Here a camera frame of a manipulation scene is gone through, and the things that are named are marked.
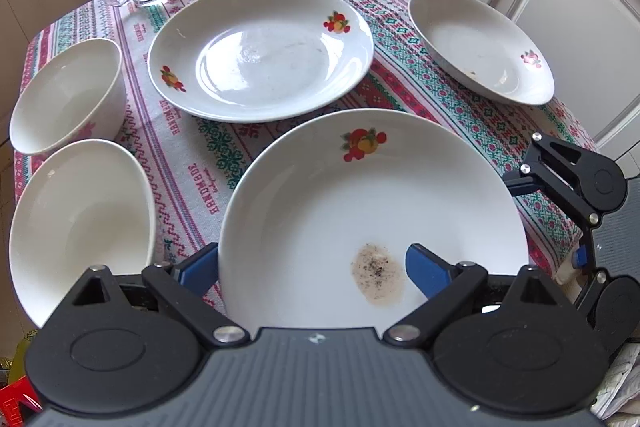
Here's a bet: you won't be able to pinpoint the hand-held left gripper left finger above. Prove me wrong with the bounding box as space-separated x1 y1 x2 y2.
74 243 250 348

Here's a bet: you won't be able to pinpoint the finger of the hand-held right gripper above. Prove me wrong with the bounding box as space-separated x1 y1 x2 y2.
572 227 610 308
502 133 601 228

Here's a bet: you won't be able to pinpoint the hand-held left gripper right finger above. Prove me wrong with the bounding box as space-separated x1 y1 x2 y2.
384 243 557 348

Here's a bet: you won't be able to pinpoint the white deep plate fruit print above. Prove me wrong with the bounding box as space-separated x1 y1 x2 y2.
217 109 530 330

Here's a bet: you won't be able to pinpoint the plain white bowl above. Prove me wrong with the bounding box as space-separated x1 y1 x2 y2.
8 139 158 330

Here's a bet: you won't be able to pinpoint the printed paper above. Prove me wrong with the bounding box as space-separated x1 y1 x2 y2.
590 342 640 425

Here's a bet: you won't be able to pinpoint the white deep plate pink print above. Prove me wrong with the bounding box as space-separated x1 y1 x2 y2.
407 0 556 106

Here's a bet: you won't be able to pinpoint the white kitchen cabinets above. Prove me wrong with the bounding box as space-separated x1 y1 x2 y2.
0 0 640 168

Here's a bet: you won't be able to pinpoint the white bowl pink flower print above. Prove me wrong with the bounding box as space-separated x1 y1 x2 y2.
9 38 128 156

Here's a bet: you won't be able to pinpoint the red packaging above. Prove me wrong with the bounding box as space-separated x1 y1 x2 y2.
0 329 43 427

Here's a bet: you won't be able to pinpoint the white flat plate fruit prints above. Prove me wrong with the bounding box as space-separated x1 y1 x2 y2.
147 0 376 124

